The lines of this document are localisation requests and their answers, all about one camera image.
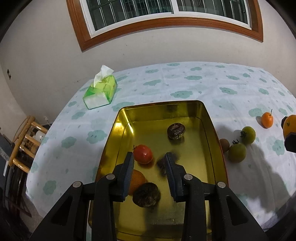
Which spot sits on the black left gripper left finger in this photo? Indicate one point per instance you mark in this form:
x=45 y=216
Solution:
x=67 y=219

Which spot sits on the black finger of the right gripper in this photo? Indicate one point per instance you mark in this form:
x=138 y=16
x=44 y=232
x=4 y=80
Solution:
x=290 y=142

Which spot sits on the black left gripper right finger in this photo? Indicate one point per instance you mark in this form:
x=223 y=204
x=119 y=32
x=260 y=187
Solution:
x=230 y=219

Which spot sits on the small orange with stem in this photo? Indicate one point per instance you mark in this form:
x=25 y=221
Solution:
x=267 y=119

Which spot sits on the green tomato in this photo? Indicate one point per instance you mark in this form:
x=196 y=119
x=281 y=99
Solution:
x=248 y=135
x=237 y=152

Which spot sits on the small brown kiwi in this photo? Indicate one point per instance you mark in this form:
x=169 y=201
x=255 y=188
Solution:
x=224 y=145

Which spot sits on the large orange mandarin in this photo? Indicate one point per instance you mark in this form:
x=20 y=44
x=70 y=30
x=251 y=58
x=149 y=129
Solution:
x=137 y=180

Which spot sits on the dark passion fruit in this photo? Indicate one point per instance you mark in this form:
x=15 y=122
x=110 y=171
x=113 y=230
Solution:
x=147 y=195
x=161 y=163
x=176 y=131

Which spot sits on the red tomato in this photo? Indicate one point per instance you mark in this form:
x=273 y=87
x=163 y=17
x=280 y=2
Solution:
x=142 y=154

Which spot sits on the cloud-patterned tablecloth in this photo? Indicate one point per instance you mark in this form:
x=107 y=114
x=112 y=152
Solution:
x=235 y=96

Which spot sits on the bamboo stool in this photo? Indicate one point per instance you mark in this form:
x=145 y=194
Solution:
x=27 y=140

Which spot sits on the gold rectangular metal tin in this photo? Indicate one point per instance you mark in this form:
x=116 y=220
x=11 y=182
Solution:
x=200 y=155

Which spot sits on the green tissue pack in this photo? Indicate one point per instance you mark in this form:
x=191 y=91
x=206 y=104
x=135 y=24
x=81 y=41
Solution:
x=102 y=89

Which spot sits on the wooden-framed barred window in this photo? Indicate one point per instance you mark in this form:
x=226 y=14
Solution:
x=86 y=41

